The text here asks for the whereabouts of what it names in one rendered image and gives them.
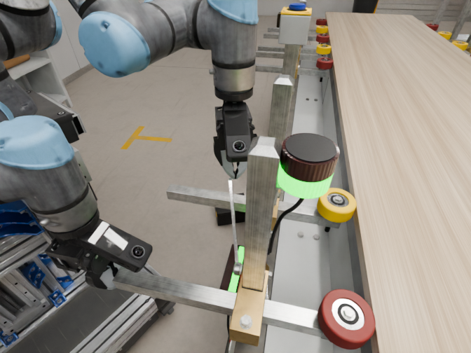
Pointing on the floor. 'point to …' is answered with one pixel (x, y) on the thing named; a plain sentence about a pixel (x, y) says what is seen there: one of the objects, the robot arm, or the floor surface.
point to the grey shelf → (41, 76)
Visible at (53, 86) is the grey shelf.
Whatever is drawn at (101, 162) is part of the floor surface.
